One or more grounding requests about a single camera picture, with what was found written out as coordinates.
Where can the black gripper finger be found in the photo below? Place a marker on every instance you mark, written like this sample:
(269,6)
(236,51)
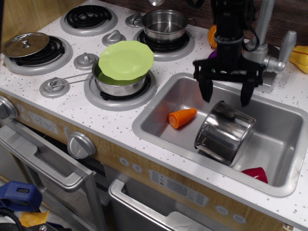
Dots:
(206,87)
(246,92)

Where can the yellow cloth piece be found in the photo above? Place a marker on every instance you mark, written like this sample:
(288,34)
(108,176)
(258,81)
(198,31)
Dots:
(29,219)

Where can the grey oven dial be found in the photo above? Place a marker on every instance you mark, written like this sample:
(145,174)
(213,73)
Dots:
(80,146)
(7,109)

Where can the grey sink basin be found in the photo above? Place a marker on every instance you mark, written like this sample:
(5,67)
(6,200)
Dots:
(278,142)

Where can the silver toy faucet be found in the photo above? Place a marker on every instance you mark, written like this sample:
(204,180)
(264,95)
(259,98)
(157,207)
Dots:
(259,48)

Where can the black coil burner back left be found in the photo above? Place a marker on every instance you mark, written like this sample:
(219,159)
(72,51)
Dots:
(87,16)

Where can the grey oven dial left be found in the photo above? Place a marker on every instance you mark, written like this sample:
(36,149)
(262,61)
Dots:
(7,109)

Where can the grey stove knob front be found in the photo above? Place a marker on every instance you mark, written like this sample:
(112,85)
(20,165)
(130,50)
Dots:
(54,88)

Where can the orange toy pumpkin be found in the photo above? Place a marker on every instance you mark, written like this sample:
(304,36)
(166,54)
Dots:
(211,36)

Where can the grey oven dial centre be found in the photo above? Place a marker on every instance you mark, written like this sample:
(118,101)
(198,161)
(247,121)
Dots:
(80,146)

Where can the grey oven door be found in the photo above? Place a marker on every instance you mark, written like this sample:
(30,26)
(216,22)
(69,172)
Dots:
(68,188)

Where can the grey stove knob top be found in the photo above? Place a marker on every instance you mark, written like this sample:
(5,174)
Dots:
(134,20)

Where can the steel pot lid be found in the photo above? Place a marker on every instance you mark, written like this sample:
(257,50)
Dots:
(25,44)

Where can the blue clamp tool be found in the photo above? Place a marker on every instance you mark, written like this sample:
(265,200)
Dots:
(20,197)

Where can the purple toy eggplant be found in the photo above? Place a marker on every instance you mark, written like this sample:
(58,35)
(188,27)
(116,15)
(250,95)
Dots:
(213,54)

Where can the yellow toy squash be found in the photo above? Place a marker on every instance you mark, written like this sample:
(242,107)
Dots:
(299,57)

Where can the orange toy carrot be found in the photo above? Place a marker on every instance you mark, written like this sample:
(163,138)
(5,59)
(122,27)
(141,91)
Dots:
(179,118)

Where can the grey stove knob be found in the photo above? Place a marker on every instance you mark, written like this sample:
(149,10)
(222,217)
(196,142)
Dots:
(134,20)
(112,38)
(85,61)
(54,88)

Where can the grey stove knob lower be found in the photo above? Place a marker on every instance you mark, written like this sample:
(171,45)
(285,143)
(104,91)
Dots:
(85,61)

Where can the green plastic plate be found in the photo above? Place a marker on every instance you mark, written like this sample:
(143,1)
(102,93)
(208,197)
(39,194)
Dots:
(126,60)

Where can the steel saucepan with handle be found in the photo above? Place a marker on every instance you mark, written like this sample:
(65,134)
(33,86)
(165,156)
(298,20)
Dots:
(114,87)

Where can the grey stove knob middle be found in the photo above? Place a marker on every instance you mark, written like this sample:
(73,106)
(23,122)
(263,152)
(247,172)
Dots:
(112,38)

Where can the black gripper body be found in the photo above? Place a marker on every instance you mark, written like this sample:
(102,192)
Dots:
(228,69)

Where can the grey dishwasher door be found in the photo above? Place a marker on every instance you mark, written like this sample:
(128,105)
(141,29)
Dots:
(138,208)

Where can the red toy pepper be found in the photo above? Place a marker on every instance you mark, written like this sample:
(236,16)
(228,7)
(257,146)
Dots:
(257,173)

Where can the small steel pot on burner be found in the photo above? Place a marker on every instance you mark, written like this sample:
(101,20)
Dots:
(165,26)

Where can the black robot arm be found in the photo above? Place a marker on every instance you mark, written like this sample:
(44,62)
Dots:
(232,18)

